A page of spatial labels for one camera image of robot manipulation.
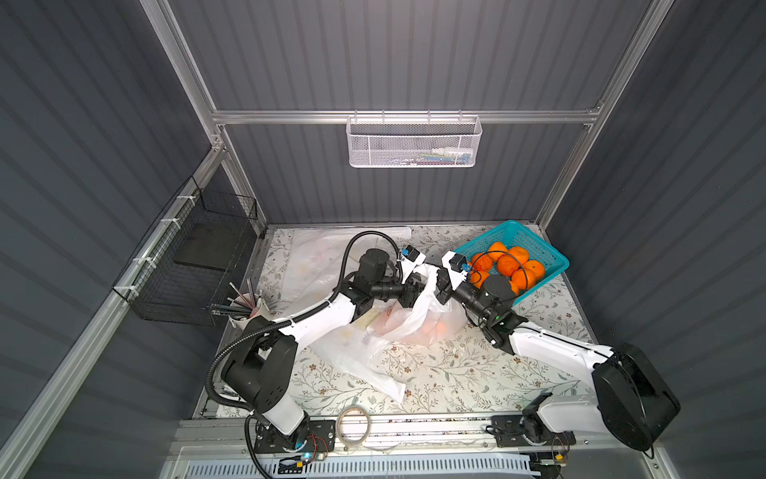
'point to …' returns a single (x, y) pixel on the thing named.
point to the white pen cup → (247, 302)
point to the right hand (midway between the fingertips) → (433, 264)
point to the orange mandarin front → (518, 280)
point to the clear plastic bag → (348, 351)
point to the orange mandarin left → (482, 262)
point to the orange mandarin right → (535, 271)
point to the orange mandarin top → (497, 250)
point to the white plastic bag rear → (312, 259)
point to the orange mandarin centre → (508, 264)
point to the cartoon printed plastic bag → (432, 320)
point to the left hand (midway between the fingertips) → (437, 293)
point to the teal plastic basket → (515, 235)
